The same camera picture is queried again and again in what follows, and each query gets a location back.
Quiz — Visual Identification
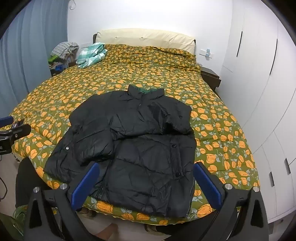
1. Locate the white wall socket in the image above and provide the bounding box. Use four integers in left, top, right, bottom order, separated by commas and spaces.
199, 48, 214, 59

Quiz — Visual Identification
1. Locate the blue curtain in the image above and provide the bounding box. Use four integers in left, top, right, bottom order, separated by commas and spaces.
0, 0, 70, 121

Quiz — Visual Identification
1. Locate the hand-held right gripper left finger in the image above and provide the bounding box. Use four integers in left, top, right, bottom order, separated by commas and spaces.
23, 161, 100, 241

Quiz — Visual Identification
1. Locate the pile of mixed clothes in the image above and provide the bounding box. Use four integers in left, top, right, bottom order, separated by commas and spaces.
47, 53, 78, 77

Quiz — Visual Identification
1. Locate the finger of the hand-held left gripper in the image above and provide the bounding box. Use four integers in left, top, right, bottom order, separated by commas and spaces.
0, 116, 14, 128

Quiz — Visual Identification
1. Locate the black cable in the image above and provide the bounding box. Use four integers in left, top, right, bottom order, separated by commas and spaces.
0, 177, 8, 200

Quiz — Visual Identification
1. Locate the floral olive orange blanket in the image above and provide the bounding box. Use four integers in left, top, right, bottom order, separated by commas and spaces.
9, 44, 260, 226

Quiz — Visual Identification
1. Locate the white wardrobe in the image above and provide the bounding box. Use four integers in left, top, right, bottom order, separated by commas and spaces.
217, 0, 296, 223

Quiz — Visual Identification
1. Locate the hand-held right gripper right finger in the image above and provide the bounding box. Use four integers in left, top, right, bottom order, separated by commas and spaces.
193, 162, 270, 241

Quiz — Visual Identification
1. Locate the green patterned garment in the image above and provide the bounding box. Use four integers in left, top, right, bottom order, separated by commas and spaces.
11, 205, 26, 234

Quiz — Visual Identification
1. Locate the grey checked cloth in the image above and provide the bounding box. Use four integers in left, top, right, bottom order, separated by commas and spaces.
50, 42, 79, 58

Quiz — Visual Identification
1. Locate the brown shoe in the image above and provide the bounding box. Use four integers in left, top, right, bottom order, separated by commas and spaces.
79, 207, 96, 219

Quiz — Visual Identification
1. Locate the dark brown nightstand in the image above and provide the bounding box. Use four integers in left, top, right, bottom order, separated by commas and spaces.
200, 67, 222, 91

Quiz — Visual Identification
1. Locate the teal plaid cloth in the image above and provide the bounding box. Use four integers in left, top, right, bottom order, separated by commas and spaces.
76, 42, 108, 68

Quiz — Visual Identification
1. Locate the black puffer jacket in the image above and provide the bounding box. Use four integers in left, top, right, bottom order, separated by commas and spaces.
43, 85, 197, 218

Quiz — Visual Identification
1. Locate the cream padded headboard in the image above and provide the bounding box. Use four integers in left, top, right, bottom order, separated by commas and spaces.
92, 28, 196, 56

